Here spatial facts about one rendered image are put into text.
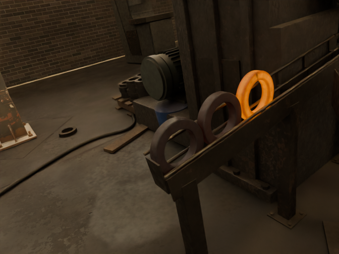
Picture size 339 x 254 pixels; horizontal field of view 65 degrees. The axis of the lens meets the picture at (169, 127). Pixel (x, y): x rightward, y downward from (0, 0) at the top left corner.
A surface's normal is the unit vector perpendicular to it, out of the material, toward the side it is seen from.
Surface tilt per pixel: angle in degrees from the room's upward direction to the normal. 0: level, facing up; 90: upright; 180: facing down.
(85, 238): 0
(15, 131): 90
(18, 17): 90
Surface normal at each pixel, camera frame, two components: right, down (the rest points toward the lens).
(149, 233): -0.17, -0.90
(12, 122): 0.56, 0.25
